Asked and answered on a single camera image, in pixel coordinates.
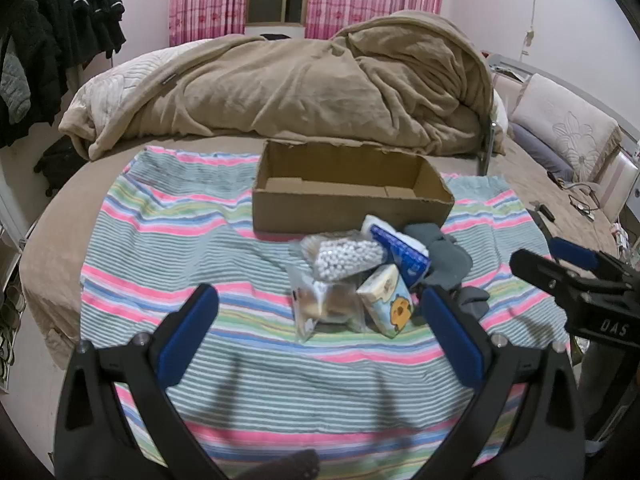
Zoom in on grey-blue pillow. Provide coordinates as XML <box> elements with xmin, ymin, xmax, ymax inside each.
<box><xmin>506</xmin><ymin>124</ymin><xmax>576</xmax><ymax>182</ymax></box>

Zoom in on bed with brown sheet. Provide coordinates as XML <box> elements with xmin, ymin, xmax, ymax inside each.
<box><xmin>20</xmin><ymin>125</ymin><xmax>626</xmax><ymax>373</ymax></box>

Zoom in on grey quilted garment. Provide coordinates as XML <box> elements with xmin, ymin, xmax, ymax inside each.
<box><xmin>0</xmin><ymin>50</ymin><xmax>32</xmax><ymax>124</ymax></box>

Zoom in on dark brown cloth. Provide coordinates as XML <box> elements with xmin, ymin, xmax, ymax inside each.
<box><xmin>234</xmin><ymin>449</ymin><xmax>321</xmax><ymax>480</ymax></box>

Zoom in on striped pastel blanket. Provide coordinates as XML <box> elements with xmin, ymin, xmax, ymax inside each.
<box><xmin>80</xmin><ymin>146</ymin><xmax>572</xmax><ymax>480</ymax></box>

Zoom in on brown cardboard box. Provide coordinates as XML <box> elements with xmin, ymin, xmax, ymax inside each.
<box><xmin>251</xmin><ymin>140</ymin><xmax>455</xmax><ymax>235</ymax></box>

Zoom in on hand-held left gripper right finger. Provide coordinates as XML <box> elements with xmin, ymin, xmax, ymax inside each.
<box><xmin>419</xmin><ymin>284</ymin><xmax>588</xmax><ymax>480</ymax></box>

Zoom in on metal bed rail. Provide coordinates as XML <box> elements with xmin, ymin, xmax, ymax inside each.
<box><xmin>477</xmin><ymin>115</ymin><xmax>502</xmax><ymax>177</ymax></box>

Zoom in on beige flower cushion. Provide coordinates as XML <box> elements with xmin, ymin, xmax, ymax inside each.
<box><xmin>510</xmin><ymin>74</ymin><xmax>624</xmax><ymax>184</ymax></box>

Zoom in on cartoon capybara tissue pack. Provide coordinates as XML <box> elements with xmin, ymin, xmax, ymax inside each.
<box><xmin>356</xmin><ymin>263</ymin><xmax>416</xmax><ymax>339</ymax></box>

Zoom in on hanging black clothes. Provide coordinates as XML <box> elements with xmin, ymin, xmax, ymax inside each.
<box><xmin>0</xmin><ymin>0</ymin><xmax>127</xmax><ymax>148</ymax></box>

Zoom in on clear bag of white beads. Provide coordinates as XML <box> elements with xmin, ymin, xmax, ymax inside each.
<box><xmin>300</xmin><ymin>231</ymin><xmax>387</xmax><ymax>282</ymax></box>

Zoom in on white wall cable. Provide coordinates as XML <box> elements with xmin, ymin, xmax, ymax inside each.
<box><xmin>520</xmin><ymin>0</ymin><xmax>547</xmax><ymax>61</ymax></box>

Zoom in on tan fleece blanket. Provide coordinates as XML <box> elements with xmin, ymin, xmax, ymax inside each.
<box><xmin>59</xmin><ymin>10</ymin><xmax>502</xmax><ymax>162</ymax></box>

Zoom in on tangled cables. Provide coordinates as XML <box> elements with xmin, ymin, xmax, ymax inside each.
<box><xmin>546</xmin><ymin>170</ymin><xmax>602</xmax><ymax>222</ymax></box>

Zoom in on grey sock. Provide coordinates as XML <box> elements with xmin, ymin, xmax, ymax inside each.
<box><xmin>451</xmin><ymin>285</ymin><xmax>490</xmax><ymax>322</ymax></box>
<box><xmin>404</xmin><ymin>223</ymin><xmax>473</xmax><ymax>292</ymax></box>

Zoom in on black bag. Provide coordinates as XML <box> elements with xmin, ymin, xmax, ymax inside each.
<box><xmin>34</xmin><ymin>136</ymin><xmax>89</xmax><ymax>197</ymax></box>

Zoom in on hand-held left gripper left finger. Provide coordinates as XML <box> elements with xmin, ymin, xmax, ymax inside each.
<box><xmin>54</xmin><ymin>283</ymin><xmax>223</xmax><ymax>480</ymax></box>

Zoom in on clear snack bag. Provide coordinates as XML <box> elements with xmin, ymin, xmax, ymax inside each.
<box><xmin>287</xmin><ymin>265</ymin><xmax>368</xmax><ymax>344</ymax></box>

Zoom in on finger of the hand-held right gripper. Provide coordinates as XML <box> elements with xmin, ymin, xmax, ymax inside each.
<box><xmin>510</xmin><ymin>248</ymin><xmax>626</xmax><ymax>294</ymax></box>
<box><xmin>549</xmin><ymin>237</ymin><xmax>640</xmax><ymax>286</ymax></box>

